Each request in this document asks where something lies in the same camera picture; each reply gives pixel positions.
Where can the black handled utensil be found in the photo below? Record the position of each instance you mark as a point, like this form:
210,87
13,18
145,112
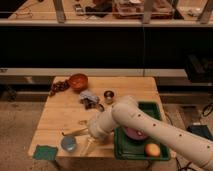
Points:
100,108

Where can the black device on floor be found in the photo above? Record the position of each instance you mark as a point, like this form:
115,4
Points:
200,130

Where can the green plastic tray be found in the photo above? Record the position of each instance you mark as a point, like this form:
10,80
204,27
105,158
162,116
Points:
126,148

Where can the small grey towel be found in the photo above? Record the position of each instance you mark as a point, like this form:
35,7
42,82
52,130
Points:
86,94

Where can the small metal cup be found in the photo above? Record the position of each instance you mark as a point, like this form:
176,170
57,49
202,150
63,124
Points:
108,96

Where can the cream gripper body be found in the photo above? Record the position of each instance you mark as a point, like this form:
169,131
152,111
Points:
89,145

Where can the maroon bowl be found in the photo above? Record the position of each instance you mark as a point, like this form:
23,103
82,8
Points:
135,135

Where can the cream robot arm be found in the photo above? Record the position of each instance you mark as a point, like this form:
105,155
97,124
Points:
125,112

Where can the dark brown small object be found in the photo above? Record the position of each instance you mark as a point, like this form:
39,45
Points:
89,104

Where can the orange bowl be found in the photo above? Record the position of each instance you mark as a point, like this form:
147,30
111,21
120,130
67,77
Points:
78,82

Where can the green scrubbing cloth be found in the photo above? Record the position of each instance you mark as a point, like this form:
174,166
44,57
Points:
45,152

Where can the red yellow apple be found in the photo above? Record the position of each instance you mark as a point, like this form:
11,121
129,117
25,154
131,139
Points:
152,149

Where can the bunch of dark grapes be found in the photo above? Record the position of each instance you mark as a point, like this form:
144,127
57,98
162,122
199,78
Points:
58,87

